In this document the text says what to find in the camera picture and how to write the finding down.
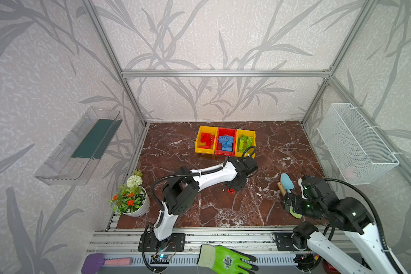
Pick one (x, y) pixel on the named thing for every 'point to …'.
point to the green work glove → (222, 260)
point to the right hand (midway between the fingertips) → (288, 198)
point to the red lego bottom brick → (208, 145)
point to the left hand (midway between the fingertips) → (238, 182)
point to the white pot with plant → (132, 199)
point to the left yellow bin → (212, 130)
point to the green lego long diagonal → (242, 143)
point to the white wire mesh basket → (363, 154)
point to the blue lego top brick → (230, 139)
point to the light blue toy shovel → (286, 182)
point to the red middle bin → (222, 132)
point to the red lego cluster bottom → (232, 190)
